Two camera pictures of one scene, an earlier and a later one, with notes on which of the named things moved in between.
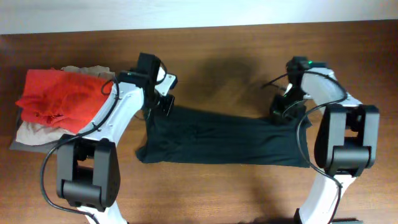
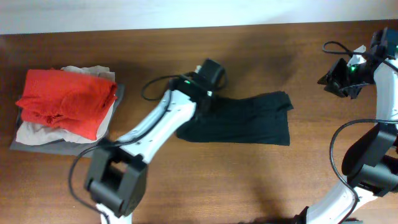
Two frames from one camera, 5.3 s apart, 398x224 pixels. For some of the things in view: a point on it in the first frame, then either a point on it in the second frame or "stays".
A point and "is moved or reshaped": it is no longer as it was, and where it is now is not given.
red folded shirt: x=69 y=99 stays
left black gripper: x=165 y=109 to x=211 y=107
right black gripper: x=278 y=112 to x=331 y=78
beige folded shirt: x=33 y=134 stays
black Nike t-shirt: x=218 y=137 is moved or reshaped
